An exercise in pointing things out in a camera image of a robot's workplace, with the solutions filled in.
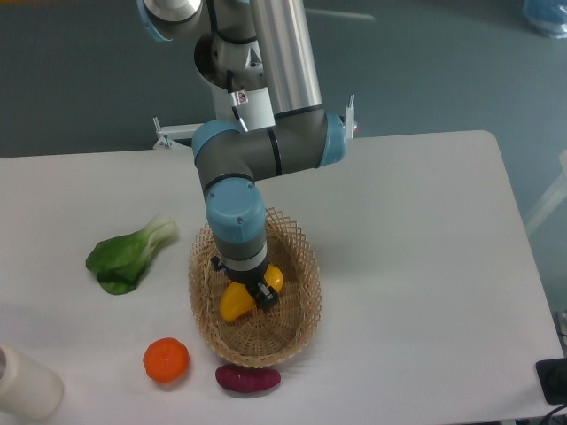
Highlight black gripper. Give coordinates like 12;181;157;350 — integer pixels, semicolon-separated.
210;256;279;311

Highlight yellow mango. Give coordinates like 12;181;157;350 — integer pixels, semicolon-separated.
220;265;284;321

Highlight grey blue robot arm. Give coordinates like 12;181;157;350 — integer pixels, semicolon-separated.
137;1;354;310

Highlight oval wicker basket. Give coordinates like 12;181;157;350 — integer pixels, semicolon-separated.
189;208;322;368

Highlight purple sweet potato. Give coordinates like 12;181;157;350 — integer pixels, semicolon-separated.
215;364;282;394

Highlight orange tangerine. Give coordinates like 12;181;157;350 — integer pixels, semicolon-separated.
143;337;190;384

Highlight green bok choy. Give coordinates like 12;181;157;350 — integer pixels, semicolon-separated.
85;216;178;296

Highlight white cylindrical bottle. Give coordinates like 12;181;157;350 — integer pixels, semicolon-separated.
1;343;64;421

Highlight black device at edge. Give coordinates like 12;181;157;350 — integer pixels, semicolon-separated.
535;358;566;405

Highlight blue object top right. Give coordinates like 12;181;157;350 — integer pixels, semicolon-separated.
523;0;566;39

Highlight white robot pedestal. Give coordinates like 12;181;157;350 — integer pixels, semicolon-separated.
151;30;361;151

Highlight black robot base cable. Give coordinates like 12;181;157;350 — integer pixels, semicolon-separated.
225;69;250;133

